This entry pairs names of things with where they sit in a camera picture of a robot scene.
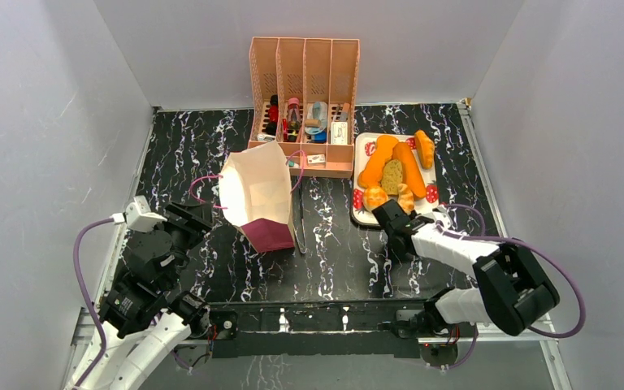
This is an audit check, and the pink and cream paper bag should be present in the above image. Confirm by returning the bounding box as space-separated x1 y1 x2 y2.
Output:
188 141 307 253

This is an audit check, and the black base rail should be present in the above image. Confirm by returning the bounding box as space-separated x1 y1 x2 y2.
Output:
204 298 477 361

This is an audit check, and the small white card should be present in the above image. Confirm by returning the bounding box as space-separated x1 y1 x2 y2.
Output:
306 154 326 165

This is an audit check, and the pink desk organizer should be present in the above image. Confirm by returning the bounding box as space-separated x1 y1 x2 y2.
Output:
248 37 361 179

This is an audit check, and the long twisted orange bread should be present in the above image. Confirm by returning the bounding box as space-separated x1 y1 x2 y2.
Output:
357 135 399 189

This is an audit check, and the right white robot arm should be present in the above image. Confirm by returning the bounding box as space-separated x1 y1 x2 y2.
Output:
372 199 560 336

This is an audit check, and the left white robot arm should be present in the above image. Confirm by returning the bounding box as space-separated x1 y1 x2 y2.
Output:
65 196 215 389

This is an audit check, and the pink capped bottle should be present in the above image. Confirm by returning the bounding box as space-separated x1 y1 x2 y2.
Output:
285 97 301 142

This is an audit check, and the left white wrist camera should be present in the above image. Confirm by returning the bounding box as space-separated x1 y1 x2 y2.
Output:
111 195 168 233

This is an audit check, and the round golden bread roll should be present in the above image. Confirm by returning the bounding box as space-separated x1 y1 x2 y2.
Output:
362 185 389 212

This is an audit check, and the orange baguette bread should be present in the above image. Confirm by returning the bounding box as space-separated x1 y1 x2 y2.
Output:
392 142 427 199

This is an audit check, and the red black bottle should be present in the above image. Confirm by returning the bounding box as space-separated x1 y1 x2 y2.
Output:
264 94 279 136

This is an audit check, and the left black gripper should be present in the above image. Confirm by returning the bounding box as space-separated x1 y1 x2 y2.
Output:
145 201 214 288

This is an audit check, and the small croissant bread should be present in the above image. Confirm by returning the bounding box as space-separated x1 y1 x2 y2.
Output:
396 183 415 215
414 130 435 170

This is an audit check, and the white small box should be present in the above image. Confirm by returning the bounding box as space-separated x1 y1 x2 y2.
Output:
329 121 349 145

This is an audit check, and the brown bread slice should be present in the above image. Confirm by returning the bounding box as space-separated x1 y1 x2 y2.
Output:
380 159 403 196

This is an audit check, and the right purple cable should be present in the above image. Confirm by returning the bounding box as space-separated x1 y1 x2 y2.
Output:
440 203 587 371

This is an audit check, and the white strawberry tray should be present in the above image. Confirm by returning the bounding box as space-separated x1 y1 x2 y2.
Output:
351 132 440 228

